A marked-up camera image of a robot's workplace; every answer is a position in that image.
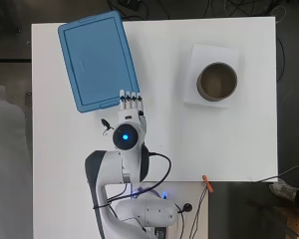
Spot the brown round tub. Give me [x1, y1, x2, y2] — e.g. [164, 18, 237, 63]
[195, 62, 239, 103]

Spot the white flat box stand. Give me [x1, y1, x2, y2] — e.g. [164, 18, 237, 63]
[183, 43, 241, 110]

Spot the person's shoe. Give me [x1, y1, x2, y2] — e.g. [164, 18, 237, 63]
[268, 178, 299, 202]

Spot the white hanging sheet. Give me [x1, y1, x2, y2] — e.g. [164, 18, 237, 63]
[0, 84, 34, 239]

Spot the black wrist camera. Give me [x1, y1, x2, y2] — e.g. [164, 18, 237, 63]
[101, 118, 115, 135]

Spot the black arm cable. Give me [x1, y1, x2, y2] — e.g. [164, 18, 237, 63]
[93, 151, 173, 210]

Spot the wooden crate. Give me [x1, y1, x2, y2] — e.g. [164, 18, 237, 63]
[276, 206, 299, 239]

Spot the blue plastic box lid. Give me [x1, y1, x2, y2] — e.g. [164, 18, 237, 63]
[57, 10, 142, 115]

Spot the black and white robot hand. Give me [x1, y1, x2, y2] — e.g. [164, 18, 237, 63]
[117, 88, 148, 136]

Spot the orange clamp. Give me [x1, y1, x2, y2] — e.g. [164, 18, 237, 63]
[201, 174, 214, 194]

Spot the grey floor cable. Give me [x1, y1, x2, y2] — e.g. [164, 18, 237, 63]
[254, 163, 299, 184]

